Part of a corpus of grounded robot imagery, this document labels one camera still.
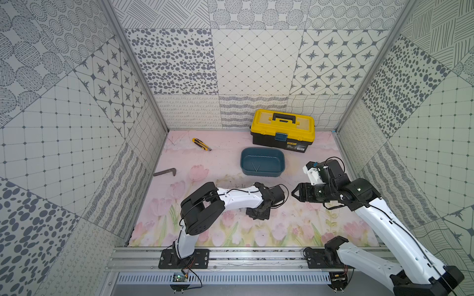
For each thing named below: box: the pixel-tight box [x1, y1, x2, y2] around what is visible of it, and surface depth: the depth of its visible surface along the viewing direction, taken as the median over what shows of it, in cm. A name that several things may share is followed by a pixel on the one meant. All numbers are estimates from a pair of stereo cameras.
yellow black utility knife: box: [191, 137, 213, 152], surface depth 116 cm
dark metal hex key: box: [153, 167, 177, 177], surface depth 103 cm
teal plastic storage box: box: [240, 146, 286, 177], surface depth 106 cm
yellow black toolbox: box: [250, 108, 316, 153], surface depth 104 cm
